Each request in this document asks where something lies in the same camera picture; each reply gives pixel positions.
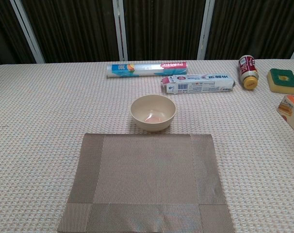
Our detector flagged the dark pleated screen panel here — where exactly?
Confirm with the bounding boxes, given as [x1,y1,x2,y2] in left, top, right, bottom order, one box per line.
[20,0,120,64]
[205,0,294,60]
[0,0,36,67]
[122,0,207,61]

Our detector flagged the orange cracker box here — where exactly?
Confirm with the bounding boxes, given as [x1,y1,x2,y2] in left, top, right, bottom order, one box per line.
[276,95,294,139]

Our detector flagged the red label bottle yellow cap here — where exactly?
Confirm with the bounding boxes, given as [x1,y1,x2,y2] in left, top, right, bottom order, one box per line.
[238,54,259,91]

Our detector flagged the plastic wrap roll box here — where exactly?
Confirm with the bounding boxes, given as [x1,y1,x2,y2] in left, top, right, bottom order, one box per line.
[106,61,188,79]

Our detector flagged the green and yellow sponge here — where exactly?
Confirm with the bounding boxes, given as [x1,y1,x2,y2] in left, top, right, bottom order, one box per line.
[266,68,294,94]

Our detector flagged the white toothpaste box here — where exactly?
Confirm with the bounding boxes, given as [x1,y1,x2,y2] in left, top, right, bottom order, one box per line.
[161,74,236,95]

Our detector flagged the beige woven tablecloth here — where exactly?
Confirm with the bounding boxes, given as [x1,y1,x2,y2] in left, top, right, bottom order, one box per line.
[0,59,294,233]

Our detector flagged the light brown bowl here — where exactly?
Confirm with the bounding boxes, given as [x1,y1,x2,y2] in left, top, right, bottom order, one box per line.
[130,95,177,133]

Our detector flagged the brown woven placemat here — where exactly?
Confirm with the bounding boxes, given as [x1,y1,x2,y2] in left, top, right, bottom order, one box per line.
[57,133,236,233]

